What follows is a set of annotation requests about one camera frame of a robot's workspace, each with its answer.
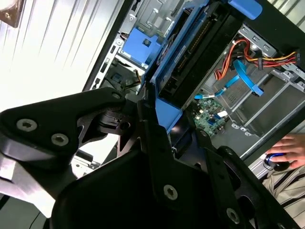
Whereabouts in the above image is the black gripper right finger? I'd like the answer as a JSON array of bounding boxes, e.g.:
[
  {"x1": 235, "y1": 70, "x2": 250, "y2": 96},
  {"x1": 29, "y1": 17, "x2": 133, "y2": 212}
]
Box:
[{"x1": 184, "y1": 108, "x2": 298, "y2": 229}]

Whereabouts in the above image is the blue data wire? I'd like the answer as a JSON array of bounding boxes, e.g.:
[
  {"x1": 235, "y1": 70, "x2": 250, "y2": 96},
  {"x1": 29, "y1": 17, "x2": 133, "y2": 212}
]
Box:
[{"x1": 193, "y1": 59, "x2": 265, "y2": 101}]

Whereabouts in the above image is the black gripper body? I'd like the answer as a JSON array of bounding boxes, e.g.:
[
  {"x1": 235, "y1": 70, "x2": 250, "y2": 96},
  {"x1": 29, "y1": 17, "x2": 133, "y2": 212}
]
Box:
[{"x1": 49, "y1": 150, "x2": 224, "y2": 229}]

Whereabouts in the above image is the round black blue-ringed tool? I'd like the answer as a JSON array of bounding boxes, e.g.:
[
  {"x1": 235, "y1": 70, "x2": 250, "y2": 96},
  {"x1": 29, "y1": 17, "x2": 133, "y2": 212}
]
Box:
[{"x1": 264, "y1": 152, "x2": 293, "y2": 171}]

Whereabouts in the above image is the bare person hand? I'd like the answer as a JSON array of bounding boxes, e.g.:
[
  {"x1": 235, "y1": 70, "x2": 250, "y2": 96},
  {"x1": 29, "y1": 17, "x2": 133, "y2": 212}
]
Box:
[{"x1": 266, "y1": 134, "x2": 305, "y2": 169}]

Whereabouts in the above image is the hard disk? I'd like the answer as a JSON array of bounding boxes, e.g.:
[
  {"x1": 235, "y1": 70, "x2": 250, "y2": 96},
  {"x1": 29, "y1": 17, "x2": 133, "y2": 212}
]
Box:
[{"x1": 140, "y1": 0, "x2": 263, "y2": 135}]

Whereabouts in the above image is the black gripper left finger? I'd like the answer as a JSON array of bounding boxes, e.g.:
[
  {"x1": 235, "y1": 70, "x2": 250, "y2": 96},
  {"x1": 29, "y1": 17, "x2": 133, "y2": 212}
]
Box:
[{"x1": 0, "y1": 82, "x2": 184, "y2": 206}]

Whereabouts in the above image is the orange red disk power wire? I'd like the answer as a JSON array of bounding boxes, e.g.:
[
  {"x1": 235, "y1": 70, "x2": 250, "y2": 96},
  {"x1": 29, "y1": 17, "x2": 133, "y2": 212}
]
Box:
[{"x1": 213, "y1": 39, "x2": 301, "y2": 81}]

